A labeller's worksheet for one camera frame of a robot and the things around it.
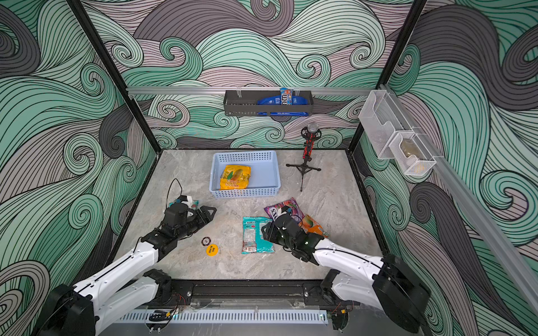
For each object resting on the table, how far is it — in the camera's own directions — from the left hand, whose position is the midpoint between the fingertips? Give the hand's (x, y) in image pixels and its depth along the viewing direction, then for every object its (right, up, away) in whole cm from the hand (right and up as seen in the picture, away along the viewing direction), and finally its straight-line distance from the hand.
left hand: (212, 210), depth 83 cm
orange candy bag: (+41, -8, +4) cm, 42 cm away
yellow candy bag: (+6, +13, +18) cm, 23 cm away
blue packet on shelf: (+36, +48, +9) cm, 61 cm away
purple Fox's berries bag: (+33, -1, +12) cm, 35 cm away
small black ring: (-3, -13, +3) cm, 14 cm away
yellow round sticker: (0, -16, 0) cm, 16 cm away
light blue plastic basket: (+21, +11, +24) cm, 34 cm away
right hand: (+22, -8, 0) cm, 24 cm away
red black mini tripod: (+42, +34, +13) cm, 56 cm away
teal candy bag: (+16, -12, +2) cm, 21 cm away
